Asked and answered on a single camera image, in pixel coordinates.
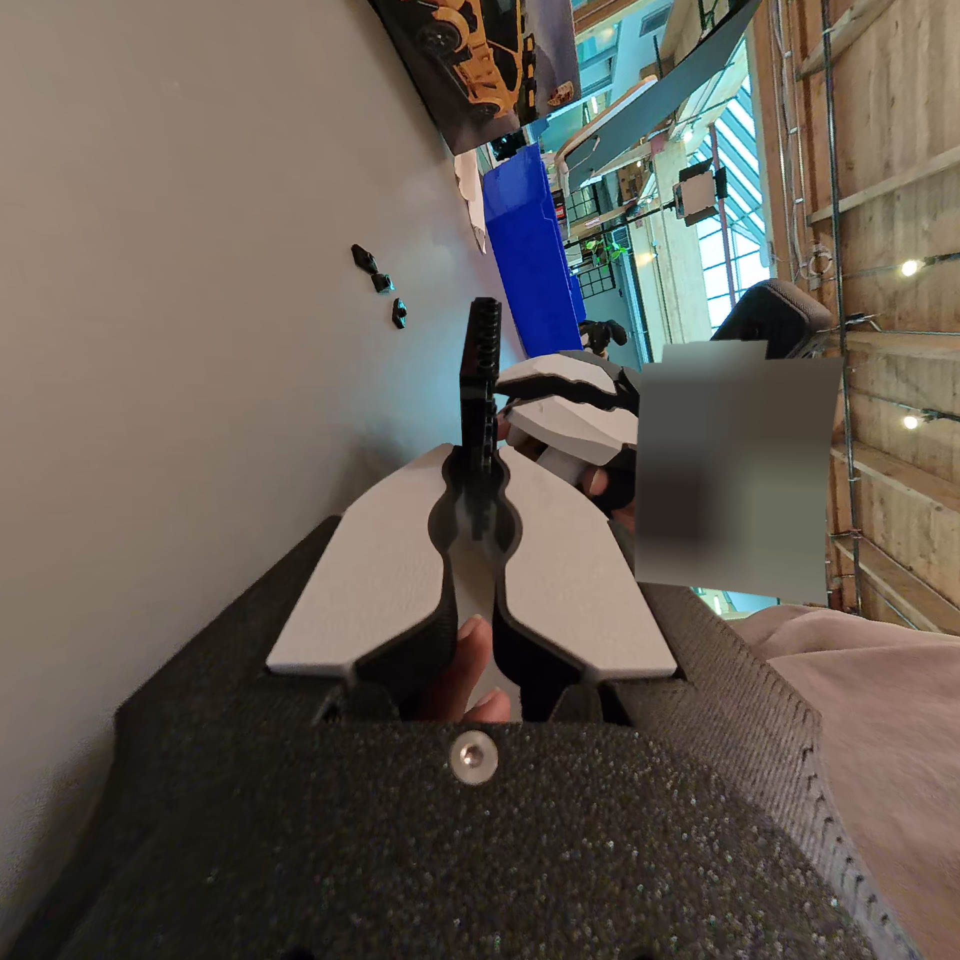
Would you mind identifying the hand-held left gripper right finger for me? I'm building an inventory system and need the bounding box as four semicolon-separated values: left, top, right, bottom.
491;444;681;684

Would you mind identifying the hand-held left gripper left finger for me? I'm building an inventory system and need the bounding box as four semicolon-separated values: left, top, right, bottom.
264;444;460;682

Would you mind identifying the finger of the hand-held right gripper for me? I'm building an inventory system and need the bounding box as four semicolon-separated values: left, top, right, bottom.
502;396;639;468
495;351;640;412

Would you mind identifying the black brick plate assembly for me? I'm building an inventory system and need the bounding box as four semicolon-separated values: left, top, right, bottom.
459;298;511;541

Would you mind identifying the grey desk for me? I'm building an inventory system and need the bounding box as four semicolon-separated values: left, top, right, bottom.
0;0;526;939

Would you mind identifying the person's right hand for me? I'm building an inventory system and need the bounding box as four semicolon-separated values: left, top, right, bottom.
586;466;639;528

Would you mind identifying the person's left hand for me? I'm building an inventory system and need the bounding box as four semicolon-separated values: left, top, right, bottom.
414;613;513;725

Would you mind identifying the blue plastic bin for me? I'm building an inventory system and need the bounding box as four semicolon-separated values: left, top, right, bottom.
483;144;588;360

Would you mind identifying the studio light panel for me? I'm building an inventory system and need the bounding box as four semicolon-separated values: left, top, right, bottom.
672;163;729;226

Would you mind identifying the torn white paper bag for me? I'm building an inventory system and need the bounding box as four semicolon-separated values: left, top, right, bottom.
453;148;489;255

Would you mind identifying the grey slanted board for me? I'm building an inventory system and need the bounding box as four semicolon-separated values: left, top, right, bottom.
562;0;762;185

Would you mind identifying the toy car box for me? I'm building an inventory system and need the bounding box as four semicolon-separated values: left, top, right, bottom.
367;0;582;155

